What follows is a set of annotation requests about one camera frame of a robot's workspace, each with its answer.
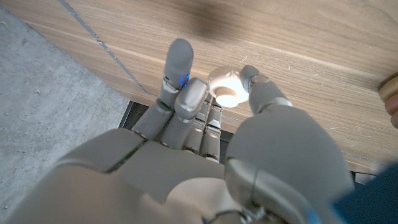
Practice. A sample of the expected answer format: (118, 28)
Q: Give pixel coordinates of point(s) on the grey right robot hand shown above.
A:
(155, 180)

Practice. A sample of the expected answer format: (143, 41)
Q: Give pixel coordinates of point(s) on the small beige toy disc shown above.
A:
(227, 85)

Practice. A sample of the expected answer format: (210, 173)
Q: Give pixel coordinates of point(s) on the red toy disc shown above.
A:
(392, 107)

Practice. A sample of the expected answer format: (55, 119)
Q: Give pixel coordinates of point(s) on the large orange toy disc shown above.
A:
(388, 87)

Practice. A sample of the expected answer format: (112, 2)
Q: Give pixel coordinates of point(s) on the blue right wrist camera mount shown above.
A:
(370, 199)

